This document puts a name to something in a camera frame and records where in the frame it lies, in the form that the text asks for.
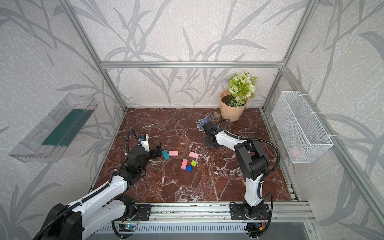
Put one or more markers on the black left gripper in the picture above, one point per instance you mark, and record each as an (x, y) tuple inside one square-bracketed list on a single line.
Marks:
[(154, 151)]

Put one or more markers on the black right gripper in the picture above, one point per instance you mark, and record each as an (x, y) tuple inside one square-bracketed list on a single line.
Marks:
[(208, 141)]

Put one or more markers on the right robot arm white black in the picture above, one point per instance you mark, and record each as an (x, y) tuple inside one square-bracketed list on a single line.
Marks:
[(254, 164)]

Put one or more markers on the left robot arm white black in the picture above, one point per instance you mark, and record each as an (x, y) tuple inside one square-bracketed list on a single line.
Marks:
[(83, 217)]

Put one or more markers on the teal block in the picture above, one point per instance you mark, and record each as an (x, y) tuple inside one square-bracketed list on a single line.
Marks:
[(165, 154)]

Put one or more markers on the pink block left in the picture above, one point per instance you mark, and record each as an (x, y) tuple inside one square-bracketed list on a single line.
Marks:
[(173, 153)]

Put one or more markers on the pink block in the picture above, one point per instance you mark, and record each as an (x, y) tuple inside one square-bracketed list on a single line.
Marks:
[(184, 164), (194, 155), (173, 153)]

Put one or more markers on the pink block middle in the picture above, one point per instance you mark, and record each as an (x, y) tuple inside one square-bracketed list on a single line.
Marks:
[(194, 155)]

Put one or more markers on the green block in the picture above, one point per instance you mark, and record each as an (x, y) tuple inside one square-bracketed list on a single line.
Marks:
[(194, 163)]

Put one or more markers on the pink block lower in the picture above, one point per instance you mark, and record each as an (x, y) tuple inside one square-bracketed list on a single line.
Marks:
[(184, 164)]

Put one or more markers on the blue dotted work glove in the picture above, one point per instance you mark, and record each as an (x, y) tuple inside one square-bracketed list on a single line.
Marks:
[(201, 122)]

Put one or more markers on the grey slotted scoop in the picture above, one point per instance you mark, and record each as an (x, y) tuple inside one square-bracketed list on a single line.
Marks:
[(215, 116)]

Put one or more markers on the beige flower pot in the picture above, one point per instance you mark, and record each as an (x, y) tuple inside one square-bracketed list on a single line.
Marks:
[(231, 113)]

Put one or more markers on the green artificial plant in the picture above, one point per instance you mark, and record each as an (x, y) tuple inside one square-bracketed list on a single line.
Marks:
[(241, 87)]

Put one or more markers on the green circuit board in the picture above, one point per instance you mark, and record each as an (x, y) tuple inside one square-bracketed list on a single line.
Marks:
[(127, 227)]

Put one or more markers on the clear plastic tray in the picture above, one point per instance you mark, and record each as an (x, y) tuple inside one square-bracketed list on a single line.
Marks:
[(47, 142)]

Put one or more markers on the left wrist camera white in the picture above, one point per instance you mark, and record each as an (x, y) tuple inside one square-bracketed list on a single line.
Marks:
[(144, 141)]

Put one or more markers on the white wire basket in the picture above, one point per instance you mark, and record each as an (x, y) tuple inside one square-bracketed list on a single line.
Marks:
[(303, 135)]

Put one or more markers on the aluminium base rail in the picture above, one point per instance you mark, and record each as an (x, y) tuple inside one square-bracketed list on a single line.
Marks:
[(219, 212)]

